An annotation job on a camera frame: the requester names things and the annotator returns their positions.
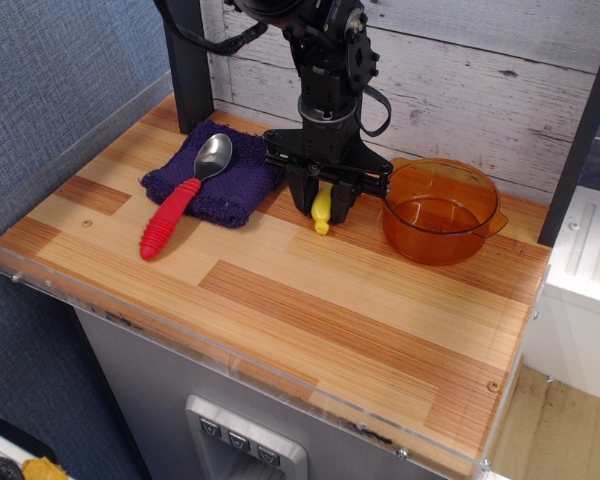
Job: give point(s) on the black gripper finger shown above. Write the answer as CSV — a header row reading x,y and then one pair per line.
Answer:
x,y
303,188
343,197

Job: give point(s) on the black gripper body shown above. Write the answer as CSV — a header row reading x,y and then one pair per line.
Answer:
x,y
329,147

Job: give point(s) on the yellow toy banana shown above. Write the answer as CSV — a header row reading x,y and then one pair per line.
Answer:
x,y
321,209

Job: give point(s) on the orange transparent plastic bowl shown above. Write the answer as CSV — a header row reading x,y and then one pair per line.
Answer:
x,y
440,211

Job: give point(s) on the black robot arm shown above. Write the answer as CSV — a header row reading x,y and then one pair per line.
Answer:
x,y
335,62

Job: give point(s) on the purple folded cloth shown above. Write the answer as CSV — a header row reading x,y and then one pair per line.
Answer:
x,y
229,198

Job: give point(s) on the white ribbed appliance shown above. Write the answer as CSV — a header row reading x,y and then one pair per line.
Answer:
x,y
575,259

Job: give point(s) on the grey cabinet with button panel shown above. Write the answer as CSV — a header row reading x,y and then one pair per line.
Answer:
x,y
191,421

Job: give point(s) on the red handled metal spoon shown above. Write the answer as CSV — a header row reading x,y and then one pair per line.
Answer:
x,y
213,157

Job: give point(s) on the dark left vertical post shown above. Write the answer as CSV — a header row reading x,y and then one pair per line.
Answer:
x,y
189,67

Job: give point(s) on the dark vertical post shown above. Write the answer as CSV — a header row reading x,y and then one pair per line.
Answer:
x,y
189,67
573,167

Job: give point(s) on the dark right vertical post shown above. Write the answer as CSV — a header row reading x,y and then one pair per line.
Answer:
x,y
573,167

